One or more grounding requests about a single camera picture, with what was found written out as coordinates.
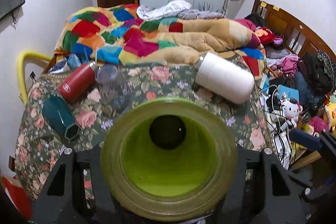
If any green cylindrical bottle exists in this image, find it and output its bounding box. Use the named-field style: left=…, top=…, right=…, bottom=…
left=100, top=98, right=238, bottom=222

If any white cylindrical cup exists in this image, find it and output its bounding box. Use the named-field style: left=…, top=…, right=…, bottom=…
left=195, top=52, right=255, bottom=105

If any dark teal faceted cup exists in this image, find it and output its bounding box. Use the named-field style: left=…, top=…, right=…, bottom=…
left=42, top=96, right=79, bottom=141

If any clear glass cup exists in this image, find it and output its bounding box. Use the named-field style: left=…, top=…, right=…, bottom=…
left=95, top=64, right=127, bottom=112

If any white kitty plush toy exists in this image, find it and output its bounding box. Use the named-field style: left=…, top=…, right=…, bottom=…
left=281, top=98, right=303, bottom=122

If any yellow plush toy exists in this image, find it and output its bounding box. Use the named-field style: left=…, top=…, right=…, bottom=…
left=323, top=103, right=336, bottom=132

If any red paper bag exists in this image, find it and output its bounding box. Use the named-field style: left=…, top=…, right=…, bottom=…
left=1, top=176, right=32, bottom=221

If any floral dark green bedsheet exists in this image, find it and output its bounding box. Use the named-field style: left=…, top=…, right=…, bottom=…
left=15, top=64, right=272, bottom=200

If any wooden headboard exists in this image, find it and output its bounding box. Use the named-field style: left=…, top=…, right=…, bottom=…
left=252, top=0, right=335, bottom=61

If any red thermos bottle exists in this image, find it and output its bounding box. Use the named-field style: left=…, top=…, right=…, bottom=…
left=58, top=61, right=97, bottom=105

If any red plush toy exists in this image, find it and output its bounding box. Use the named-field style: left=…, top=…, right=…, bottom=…
left=255, top=27, right=284, bottom=46

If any blue jeans clothing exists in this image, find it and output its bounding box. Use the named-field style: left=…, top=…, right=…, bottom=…
left=48, top=53, right=82, bottom=74

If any colourful patchwork blanket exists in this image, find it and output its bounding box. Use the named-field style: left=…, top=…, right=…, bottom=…
left=55, top=5, right=266, bottom=79

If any white grey crumpled cloth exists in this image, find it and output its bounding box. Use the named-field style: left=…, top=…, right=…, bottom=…
left=136, top=0, right=225, bottom=21

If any yellow foam bed rail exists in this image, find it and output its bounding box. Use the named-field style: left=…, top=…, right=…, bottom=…
left=16, top=49, right=53, bottom=104

